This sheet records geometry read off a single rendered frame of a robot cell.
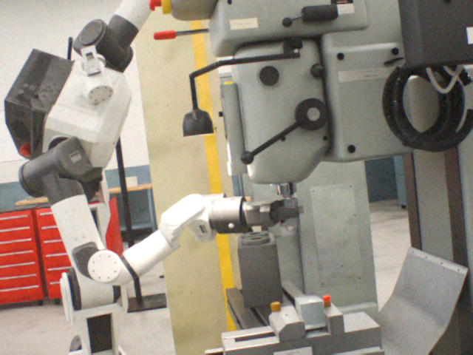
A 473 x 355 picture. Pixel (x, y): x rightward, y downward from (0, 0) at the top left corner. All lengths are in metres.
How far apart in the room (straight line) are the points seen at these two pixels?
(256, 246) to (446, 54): 0.90
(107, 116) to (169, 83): 1.56
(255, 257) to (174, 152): 1.40
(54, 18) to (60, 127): 9.25
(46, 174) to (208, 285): 1.85
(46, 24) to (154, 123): 7.80
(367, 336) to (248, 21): 0.73
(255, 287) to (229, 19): 0.86
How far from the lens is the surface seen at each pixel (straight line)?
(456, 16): 1.17
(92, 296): 1.89
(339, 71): 1.32
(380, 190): 11.18
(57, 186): 1.45
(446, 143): 1.24
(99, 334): 2.02
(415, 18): 1.14
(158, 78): 3.11
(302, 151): 1.31
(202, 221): 1.43
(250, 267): 1.80
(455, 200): 1.42
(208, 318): 3.23
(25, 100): 1.58
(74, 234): 1.43
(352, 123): 1.32
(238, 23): 1.29
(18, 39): 10.81
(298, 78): 1.32
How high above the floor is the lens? 1.42
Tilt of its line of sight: 3 degrees down
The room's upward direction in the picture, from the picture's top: 7 degrees counter-clockwise
